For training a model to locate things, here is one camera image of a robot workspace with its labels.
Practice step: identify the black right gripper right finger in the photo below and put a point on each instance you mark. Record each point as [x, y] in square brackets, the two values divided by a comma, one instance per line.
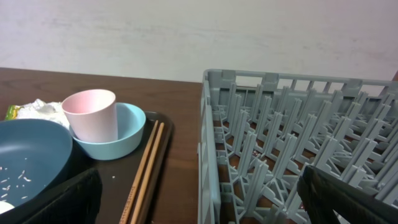
[325, 197]

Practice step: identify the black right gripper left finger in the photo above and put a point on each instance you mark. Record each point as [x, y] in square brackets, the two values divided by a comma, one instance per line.
[76, 200]

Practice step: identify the wooden chopstick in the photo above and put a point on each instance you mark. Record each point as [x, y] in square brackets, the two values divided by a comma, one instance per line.
[147, 173]
[133, 190]

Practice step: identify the pink plastic cup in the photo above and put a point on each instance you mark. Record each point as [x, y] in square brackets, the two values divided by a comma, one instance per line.
[92, 115]

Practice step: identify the grey dishwasher rack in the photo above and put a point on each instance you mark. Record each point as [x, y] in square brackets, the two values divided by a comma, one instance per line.
[260, 130]

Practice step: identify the dark brown serving tray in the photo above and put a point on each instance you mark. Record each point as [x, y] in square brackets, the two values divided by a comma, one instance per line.
[117, 176]

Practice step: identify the dark blue plate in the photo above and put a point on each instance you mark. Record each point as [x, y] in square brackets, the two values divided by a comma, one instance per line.
[34, 157]

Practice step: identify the light blue bowl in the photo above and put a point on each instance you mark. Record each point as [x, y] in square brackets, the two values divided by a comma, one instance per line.
[131, 122]

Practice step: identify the green yellow snack wrapper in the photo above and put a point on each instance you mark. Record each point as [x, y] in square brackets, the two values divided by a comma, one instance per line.
[12, 112]

